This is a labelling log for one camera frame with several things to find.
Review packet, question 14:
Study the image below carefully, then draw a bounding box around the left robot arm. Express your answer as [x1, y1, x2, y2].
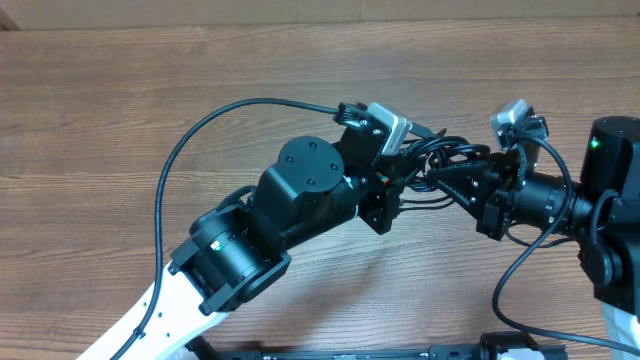
[81, 136, 415, 359]

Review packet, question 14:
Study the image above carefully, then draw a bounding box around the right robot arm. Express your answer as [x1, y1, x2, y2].
[426, 115, 639, 359]

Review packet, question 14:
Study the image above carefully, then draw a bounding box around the right camera cable black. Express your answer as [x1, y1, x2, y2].
[491, 135, 639, 357]

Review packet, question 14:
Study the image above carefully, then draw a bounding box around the camera cable black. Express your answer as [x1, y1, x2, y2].
[107, 97, 341, 360]
[491, 135, 639, 357]

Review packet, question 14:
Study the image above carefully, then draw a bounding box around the left camera cable black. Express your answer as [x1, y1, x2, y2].
[107, 97, 341, 360]

